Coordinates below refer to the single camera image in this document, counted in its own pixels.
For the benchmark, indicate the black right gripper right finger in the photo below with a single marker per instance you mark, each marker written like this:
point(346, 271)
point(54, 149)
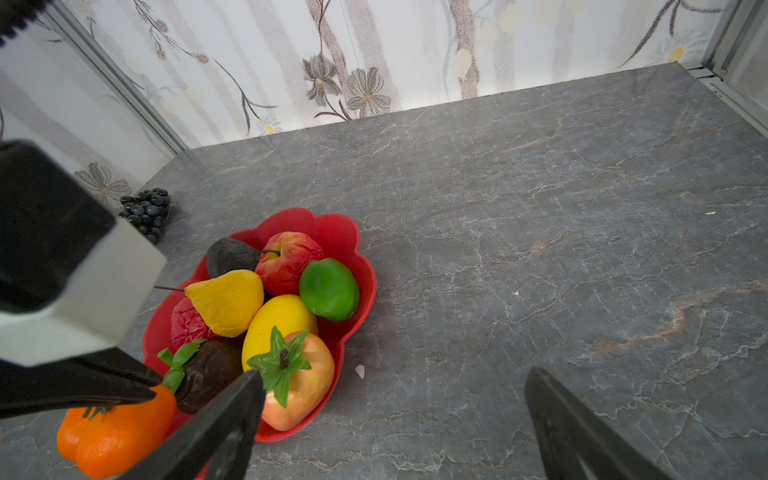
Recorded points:
point(573, 441)

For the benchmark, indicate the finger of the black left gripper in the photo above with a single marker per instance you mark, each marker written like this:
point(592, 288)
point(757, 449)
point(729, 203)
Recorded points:
point(109, 377)

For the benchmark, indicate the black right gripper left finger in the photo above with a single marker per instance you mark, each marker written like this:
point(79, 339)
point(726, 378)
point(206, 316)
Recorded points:
point(218, 440)

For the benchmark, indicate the orange tangerine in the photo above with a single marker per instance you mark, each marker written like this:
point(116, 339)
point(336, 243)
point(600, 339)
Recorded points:
point(115, 441)
point(71, 431)

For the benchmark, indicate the dark brown avocado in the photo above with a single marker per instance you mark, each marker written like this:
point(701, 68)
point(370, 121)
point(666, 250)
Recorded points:
point(200, 370)

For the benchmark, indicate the dark red wrinkled fruit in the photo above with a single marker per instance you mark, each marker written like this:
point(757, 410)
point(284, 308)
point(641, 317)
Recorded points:
point(187, 325)

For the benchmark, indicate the red strawberry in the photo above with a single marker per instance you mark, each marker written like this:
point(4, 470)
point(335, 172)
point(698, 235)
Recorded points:
point(297, 372)

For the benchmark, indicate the yellow lemon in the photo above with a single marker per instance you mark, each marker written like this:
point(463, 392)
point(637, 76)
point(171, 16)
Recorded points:
point(286, 312)
point(228, 303)

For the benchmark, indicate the black grape bunch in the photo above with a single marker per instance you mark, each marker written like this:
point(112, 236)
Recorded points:
point(149, 211)

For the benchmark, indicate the black avocado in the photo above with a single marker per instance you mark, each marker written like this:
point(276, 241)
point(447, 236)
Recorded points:
point(228, 254)

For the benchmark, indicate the red apple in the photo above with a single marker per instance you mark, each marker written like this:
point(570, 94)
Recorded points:
point(284, 259)

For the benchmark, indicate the green lime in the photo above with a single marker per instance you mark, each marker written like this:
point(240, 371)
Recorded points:
point(329, 289)

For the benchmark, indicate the red flower-shaped plate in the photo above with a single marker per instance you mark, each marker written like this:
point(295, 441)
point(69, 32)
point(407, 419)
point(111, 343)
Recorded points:
point(340, 238)

